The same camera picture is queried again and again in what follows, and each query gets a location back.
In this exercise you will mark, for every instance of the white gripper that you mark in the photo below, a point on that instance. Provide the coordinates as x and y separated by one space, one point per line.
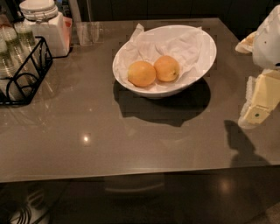
268 44

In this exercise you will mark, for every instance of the orange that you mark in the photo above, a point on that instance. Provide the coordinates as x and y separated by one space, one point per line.
167 68
141 74

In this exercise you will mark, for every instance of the white ceramic bowl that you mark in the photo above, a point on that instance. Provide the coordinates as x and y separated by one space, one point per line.
164 61

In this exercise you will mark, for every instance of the white paper napkin liner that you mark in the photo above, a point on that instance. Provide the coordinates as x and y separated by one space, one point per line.
191 47

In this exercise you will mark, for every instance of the clear glass tumbler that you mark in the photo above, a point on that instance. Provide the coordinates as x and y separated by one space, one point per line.
90 33

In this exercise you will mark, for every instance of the orange box behind jar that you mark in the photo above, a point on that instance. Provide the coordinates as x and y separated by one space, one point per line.
68 24

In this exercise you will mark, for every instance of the white lidded ceramic jar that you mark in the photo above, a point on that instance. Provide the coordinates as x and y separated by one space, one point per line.
45 20

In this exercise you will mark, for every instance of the stacked clear cups back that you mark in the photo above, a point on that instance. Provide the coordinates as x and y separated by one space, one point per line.
27 39

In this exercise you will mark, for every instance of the stacked clear cups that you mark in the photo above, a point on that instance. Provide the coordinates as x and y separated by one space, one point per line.
7 71
14 43
27 39

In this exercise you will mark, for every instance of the stacked clear cups middle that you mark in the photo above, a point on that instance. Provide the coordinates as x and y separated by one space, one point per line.
14 43

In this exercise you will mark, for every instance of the stacked clear cups front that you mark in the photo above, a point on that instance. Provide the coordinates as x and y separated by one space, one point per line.
7 71

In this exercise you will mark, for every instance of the black wire rack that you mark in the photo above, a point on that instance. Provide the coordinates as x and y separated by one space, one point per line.
22 73

